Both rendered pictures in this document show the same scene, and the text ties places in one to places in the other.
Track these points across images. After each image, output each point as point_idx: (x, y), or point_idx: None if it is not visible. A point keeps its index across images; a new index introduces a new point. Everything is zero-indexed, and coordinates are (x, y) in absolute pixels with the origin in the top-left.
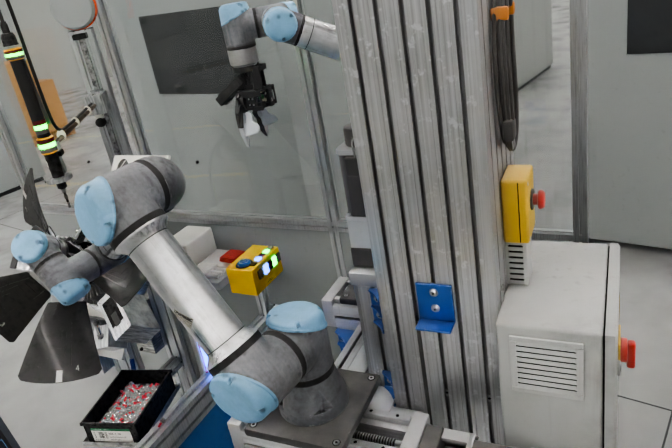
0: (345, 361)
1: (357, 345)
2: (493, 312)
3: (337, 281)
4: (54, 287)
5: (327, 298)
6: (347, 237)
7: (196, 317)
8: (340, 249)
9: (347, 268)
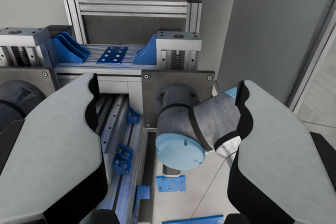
0: (103, 76)
1: (123, 78)
2: None
3: (191, 42)
4: None
5: (160, 44)
6: None
7: None
8: None
9: None
